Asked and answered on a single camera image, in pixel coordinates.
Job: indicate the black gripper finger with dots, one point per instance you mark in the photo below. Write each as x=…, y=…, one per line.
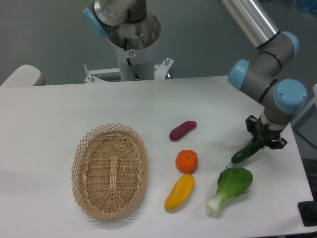
x=277, y=144
x=251, y=124

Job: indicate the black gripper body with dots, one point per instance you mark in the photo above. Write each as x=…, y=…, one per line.
x=266, y=134

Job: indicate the green cucumber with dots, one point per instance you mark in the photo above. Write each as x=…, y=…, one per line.
x=247, y=151

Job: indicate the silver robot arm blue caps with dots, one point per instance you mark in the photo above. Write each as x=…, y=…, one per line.
x=257, y=78

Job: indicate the green bok choy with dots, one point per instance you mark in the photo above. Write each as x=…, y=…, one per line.
x=232, y=183

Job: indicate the black device at table edge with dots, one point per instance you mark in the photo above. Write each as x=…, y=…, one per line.
x=308, y=213

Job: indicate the orange tangerine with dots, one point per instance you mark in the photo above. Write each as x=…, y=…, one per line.
x=187, y=161

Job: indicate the purple sweet potato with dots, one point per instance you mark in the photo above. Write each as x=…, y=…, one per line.
x=181, y=130

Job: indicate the yellow mango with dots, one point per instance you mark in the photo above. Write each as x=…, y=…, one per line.
x=180, y=192

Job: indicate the woven wicker basket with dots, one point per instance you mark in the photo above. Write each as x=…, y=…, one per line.
x=109, y=172

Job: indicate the white chair armrest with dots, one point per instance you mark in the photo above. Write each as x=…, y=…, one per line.
x=25, y=76

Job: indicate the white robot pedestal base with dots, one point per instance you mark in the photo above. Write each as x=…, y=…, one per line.
x=134, y=45

